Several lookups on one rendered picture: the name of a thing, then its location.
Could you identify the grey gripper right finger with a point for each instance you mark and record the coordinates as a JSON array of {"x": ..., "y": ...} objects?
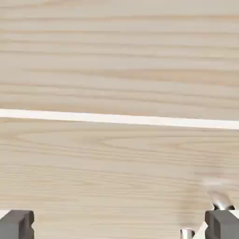
[{"x": 222, "y": 226}]

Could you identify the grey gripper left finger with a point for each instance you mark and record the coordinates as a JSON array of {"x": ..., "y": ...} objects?
[{"x": 16, "y": 226}]

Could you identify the light wood cabinet door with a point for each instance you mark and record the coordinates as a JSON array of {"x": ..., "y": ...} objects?
[
  {"x": 112, "y": 168},
  {"x": 119, "y": 56}
]

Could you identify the light wood cabinet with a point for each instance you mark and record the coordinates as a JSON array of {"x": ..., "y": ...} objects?
[{"x": 119, "y": 119}]

